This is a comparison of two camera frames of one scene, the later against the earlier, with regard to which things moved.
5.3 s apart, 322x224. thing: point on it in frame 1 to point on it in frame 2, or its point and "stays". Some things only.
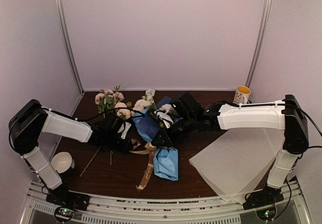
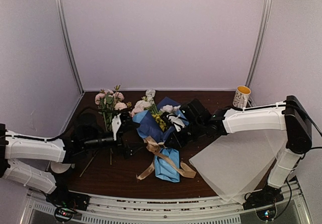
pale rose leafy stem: (168, 108) stays
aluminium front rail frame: (290, 207) stays
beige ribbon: (151, 150) to (154, 148)
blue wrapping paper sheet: (165, 159) stays
